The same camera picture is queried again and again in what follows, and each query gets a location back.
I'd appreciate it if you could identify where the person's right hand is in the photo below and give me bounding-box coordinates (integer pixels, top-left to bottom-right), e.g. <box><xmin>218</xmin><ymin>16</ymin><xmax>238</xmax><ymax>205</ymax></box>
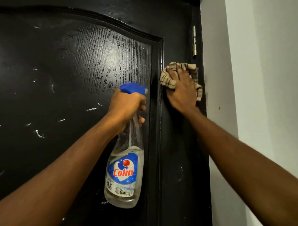
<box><xmin>165</xmin><ymin>63</ymin><xmax>199</xmax><ymax>115</ymax></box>

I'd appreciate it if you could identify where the person's left hand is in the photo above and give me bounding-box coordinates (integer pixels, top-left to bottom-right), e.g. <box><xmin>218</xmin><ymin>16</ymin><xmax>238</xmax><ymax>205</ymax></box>
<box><xmin>108</xmin><ymin>88</ymin><xmax>147</xmax><ymax>134</ymax></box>

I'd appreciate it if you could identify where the striped beige cleaning cloth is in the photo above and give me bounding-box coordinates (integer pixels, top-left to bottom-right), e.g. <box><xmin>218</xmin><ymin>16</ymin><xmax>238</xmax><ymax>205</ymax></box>
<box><xmin>160</xmin><ymin>62</ymin><xmax>203</xmax><ymax>102</ymax></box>

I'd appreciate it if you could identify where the clear spray bottle blue trigger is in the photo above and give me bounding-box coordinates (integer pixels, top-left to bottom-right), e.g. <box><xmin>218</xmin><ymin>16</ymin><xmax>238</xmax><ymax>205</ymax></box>
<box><xmin>104</xmin><ymin>82</ymin><xmax>149</xmax><ymax>209</ymax></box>

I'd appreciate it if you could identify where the person's right forearm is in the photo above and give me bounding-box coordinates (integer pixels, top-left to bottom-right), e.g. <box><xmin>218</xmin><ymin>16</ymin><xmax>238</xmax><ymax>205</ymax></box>
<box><xmin>184</xmin><ymin>108</ymin><xmax>298</xmax><ymax>226</ymax></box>

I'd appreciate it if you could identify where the person's left forearm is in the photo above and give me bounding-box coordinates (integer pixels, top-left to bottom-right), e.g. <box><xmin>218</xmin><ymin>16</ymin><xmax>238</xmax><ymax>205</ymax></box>
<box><xmin>0</xmin><ymin>112</ymin><xmax>127</xmax><ymax>226</ymax></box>

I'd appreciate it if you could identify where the metal door hinge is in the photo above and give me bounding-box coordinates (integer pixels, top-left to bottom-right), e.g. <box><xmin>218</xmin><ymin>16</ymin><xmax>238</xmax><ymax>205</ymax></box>
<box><xmin>192</xmin><ymin>25</ymin><xmax>197</xmax><ymax>58</ymax></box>

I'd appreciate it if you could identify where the black wooden door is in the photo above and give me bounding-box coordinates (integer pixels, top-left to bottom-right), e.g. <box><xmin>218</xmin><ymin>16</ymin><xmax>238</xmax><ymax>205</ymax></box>
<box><xmin>0</xmin><ymin>0</ymin><xmax>211</xmax><ymax>226</ymax></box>

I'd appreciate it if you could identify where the black door frame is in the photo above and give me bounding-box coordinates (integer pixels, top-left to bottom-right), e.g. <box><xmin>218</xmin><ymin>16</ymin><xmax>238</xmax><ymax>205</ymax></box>
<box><xmin>195</xmin><ymin>0</ymin><xmax>213</xmax><ymax>226</ymax></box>

